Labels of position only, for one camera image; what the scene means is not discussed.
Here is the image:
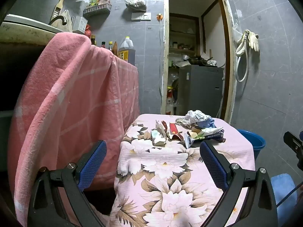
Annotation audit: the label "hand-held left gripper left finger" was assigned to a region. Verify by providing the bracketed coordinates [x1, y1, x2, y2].
[27, 139, 108, 227]

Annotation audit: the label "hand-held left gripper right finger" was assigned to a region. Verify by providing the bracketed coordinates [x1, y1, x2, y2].
[199, 140, 278, 227]

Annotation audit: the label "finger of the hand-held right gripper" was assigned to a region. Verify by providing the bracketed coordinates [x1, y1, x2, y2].
[283, 131, 303, 169]

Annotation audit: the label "dark foil wrapper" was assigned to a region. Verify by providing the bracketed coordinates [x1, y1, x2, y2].
[206, 134, 225, 143]

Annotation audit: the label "white green torn wrapper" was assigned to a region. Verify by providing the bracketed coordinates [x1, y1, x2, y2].
[184, 131, 206, 149]

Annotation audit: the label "white paper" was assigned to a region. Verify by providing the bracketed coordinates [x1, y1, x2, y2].
[201, 127, 223, 135]

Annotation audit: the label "blue plastic bucket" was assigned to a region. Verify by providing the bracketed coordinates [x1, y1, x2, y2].
[237, 129, 266, 160]

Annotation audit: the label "red snack wrapper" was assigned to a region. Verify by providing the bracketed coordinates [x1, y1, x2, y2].
[169, 122, 184, 140]

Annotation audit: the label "white plastic bag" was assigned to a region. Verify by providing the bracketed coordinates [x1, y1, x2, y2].
[185, 110, 212, 123]

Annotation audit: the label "white brown wrapper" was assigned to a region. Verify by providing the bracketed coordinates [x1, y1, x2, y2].
[175, 117, 197, 126]

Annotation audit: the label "crushed white green carton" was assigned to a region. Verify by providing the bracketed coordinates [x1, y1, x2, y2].
[151, 126, 167, 146]

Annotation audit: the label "pink floral tablecloth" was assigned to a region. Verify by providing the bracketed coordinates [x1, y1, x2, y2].
[109, 113, 256, 227]

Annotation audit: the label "blue stool cushion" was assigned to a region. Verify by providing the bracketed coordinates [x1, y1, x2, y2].
[271, 174, 297, 220]

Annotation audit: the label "pink checked cloth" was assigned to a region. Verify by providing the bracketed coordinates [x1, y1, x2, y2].
[8, 32, 140, 227]

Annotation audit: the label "grey cabinet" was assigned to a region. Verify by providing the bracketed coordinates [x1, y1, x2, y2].
[177, 65, 224, 119]

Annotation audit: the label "black wok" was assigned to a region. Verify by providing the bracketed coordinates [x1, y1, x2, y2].
[188, 55, 209, 66]

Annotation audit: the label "cream rubber gloves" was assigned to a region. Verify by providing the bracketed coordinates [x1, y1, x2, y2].
[247, 31, 259, 52]

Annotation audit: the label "large cooking oil bottle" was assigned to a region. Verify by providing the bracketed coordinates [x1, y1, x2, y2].
[118, 36, 136, 63]

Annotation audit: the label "wooden shelf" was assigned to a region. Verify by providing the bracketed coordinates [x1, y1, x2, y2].
[169, 30, 197, 52]

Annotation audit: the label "metal box grater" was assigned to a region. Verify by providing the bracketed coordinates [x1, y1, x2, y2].
[72, 15, 87, 34]

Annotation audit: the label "beige hanging cloth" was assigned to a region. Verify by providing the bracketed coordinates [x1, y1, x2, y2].
[59, 9, 73, 33]

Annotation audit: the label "black faucet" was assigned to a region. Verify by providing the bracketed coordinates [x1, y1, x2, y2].
[48, 15, 68, 26]

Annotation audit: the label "white sink counter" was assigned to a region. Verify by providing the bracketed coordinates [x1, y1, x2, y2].
[0, 14, 62, 44]

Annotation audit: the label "hanging plastic bag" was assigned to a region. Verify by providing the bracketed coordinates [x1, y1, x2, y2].
[125, 0, 146, 12]

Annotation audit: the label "black cable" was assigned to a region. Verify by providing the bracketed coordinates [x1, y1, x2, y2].
[276, 182, 303, 206]

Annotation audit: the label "white shower hose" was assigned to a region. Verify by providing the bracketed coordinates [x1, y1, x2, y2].
[235, 30, 250, 82]

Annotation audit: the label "wooden door frame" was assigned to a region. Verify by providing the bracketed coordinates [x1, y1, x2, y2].
[161, 0, 237, 123]

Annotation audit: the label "wire wall rack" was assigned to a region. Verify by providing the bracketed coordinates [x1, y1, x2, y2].
[83, 3, 112, 18]

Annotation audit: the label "wall switch socket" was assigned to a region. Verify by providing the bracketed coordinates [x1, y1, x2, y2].
[131, 12, 152, 21]

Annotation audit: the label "wooden handled brush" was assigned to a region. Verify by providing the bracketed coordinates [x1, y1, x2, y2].
[50, 0, 65, 23]

